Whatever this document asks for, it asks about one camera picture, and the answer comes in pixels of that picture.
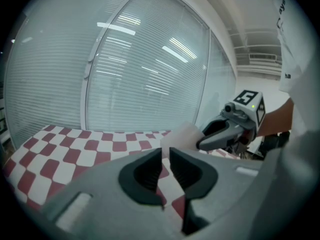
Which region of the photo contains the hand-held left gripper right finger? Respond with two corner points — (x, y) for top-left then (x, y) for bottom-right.
(169, 147), (264, 236)

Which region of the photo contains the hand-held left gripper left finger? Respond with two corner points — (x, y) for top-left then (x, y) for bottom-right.
(41, 147), (181, 240)

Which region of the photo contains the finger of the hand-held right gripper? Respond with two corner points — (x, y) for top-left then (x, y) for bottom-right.
(201, 114), (230, 135)
(195, 123), (245, 151)

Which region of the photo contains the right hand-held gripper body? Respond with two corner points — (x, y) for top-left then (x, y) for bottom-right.
(219, 89), (266, 145)

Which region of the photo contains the translucent white cup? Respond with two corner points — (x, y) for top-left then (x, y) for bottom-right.
(159, 122), (204, 158)

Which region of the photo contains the person's right forearm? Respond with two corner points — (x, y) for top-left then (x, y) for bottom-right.
(256, 97), (295, 138)

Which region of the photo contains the glass panel with blinds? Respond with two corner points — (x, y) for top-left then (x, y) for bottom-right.
(3, 0), (143, 147)
(84, 0), (211, 133)
(194, 30), (238, 129)

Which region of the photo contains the red and white checkered tablecloth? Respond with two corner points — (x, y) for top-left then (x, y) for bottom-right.
(2, 123), (242, 226)

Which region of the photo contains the person's white printed shirt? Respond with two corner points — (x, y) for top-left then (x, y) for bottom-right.
(266, 0), (320, 141)

